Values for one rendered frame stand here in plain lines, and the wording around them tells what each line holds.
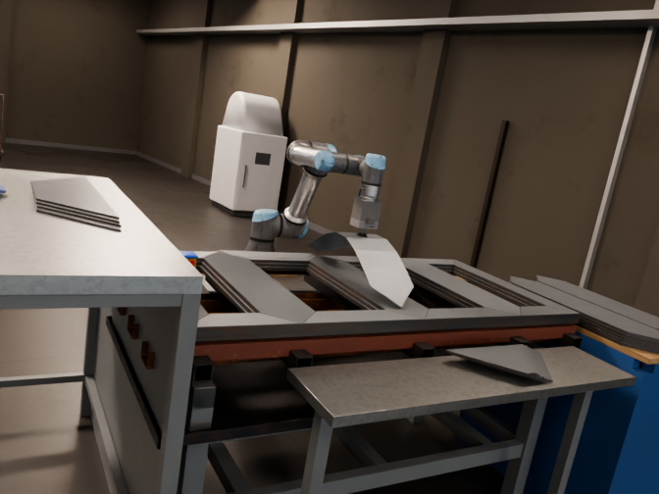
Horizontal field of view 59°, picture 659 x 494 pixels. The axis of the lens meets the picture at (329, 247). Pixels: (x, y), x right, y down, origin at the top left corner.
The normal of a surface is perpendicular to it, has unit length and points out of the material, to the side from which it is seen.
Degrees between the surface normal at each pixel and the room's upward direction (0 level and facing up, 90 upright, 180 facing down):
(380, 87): 90
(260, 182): 90
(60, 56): 90
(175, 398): 90
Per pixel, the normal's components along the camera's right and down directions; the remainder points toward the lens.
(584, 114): -0.78, 0.00
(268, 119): 0.58, -0.05
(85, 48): 0.60, 0.27
